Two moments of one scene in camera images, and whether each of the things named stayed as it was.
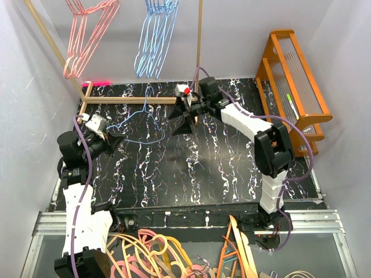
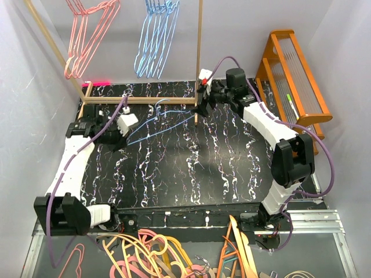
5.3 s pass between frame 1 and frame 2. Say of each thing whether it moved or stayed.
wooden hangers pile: stayed
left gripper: moved
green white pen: stayed
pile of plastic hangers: stayed
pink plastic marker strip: stayed
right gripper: moved
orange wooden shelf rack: stayed
